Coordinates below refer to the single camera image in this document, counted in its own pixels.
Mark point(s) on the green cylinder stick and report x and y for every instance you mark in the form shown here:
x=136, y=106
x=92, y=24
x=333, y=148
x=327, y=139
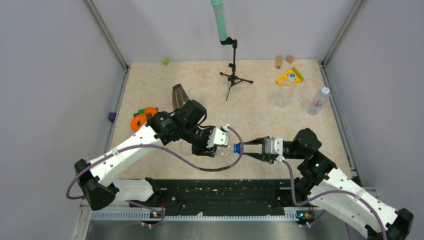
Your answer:
x=299, y=78

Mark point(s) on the mint green microphone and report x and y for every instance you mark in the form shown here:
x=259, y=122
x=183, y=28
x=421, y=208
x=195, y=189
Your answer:
x=218, y=8

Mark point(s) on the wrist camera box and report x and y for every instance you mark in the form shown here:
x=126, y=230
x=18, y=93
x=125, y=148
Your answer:
x=219, y=136
x=273, y=146

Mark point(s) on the green ball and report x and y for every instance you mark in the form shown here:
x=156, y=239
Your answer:
x=165, y=61

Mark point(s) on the wooden cube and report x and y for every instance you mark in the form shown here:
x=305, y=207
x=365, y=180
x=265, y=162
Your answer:
x=290, y=59

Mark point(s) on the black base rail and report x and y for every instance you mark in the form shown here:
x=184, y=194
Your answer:
x=219, y=197

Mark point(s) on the clear Pepsi plastic bottle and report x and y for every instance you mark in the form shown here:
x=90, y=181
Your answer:
x=188, y=149

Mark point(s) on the tall wooden block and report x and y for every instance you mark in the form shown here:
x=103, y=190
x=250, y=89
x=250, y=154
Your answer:
x=278, y=61

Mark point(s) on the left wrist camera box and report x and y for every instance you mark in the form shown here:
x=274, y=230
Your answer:
x=219, y=136

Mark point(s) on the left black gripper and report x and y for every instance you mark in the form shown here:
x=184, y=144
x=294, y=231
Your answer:
x=203, y=150

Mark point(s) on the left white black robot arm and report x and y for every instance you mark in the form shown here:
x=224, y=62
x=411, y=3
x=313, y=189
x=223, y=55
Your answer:
x=96, y=177

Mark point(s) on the blue bottle cap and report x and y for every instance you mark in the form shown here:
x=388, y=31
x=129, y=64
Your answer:
x=237, y=148

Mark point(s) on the clear bottle red label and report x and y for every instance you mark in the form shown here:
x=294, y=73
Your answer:
x=321, y=97

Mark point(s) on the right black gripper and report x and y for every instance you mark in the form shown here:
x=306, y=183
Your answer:
x=269, y=157

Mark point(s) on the black tripod stand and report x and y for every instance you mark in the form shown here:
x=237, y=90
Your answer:
x=233, y=78

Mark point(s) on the white slotted cable duct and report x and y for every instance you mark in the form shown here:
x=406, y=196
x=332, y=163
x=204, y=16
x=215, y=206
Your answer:
x=147, y=215

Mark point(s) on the brown wooden metronome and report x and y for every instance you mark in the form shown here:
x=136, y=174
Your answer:
x=179, y=96

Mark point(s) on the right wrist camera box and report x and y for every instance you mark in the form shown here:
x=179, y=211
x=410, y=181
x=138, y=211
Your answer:
x=273, y=146

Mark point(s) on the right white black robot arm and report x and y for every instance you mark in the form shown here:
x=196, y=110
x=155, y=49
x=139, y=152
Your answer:
x=316, y=180

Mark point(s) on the yellow plastic toy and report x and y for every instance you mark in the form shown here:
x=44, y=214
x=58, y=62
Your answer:
x=284, y=77

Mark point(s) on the clear bottle white cap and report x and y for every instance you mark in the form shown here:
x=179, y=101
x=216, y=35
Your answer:
x=284, y=92

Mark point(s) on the purple block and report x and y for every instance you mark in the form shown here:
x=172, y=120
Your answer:
x=112, y=117

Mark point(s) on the orange plastic ring toy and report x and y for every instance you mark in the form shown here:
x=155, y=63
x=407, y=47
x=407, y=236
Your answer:
x=137, y=122

